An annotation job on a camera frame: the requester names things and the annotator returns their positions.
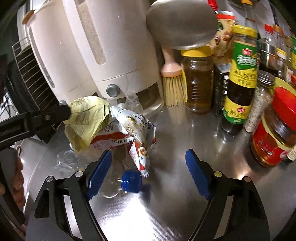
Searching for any crushed clear plastic bottle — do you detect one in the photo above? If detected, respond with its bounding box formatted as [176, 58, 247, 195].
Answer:
[99, 159, 142, 198]

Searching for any pale yellow paper wrapper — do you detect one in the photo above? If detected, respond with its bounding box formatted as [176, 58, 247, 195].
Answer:
[64, 96, 109, 152]

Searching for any red white snack bag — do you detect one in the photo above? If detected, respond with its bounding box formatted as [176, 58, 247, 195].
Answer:
[90, 104, 156, 178]

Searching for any person's left hand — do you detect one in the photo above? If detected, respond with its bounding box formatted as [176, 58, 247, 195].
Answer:
[12, 157, 26, 209]

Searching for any black toaster oven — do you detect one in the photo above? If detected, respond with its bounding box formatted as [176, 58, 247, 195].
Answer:
[0, 37, 61, 142]

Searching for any clear crumpled plastic wrap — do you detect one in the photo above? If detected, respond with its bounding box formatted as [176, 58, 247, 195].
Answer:
[55, 150, 79, 172]

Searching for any red lid chili sauce jar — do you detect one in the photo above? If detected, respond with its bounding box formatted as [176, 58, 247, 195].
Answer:
[250, 87, 295, 168]

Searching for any white cereal dispenser left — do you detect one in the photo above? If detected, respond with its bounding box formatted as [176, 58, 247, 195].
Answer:
[22, 1, 98, 103]

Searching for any white cereal dispenser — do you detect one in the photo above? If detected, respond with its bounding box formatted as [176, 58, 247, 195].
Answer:
[22, 1, 98, 103]
[62, 1, 164, 118]

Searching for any white cereal dispenser right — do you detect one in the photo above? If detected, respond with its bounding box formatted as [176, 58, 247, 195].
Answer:
[62, 1, 164, 118]

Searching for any white label dark bottle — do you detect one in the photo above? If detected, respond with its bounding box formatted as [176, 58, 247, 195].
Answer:
[283, 145, 296, 163]

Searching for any green label soy sauce bottle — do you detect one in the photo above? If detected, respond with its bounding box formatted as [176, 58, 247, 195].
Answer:
[221, 25, 257, 135]

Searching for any yellow lid oil jar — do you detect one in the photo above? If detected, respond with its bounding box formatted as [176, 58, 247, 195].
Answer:
[181, 45, 214, 114]

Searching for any glass sesame seed jar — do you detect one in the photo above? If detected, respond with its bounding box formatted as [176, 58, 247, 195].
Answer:
[243, 70, 275, 133]

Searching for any steel ladle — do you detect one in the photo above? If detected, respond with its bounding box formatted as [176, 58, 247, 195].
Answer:
[146, 0, 218, 50]

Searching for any pink handled brush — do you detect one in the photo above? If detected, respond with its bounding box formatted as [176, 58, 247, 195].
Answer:
[161, 47, 188, 106]

